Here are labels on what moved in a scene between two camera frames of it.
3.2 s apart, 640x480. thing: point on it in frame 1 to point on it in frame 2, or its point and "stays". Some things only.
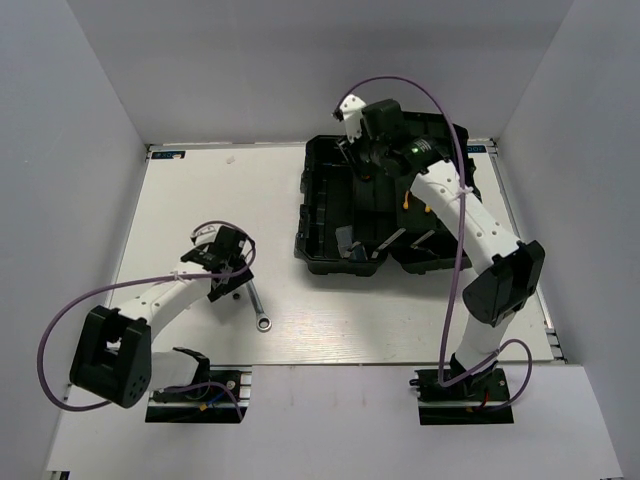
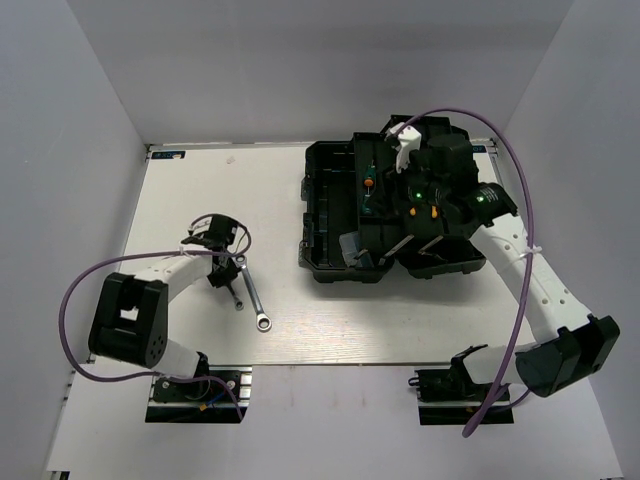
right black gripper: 358,167 to 402,203
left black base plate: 224,399 stays
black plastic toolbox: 354,223 stays
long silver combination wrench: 263,321 stays
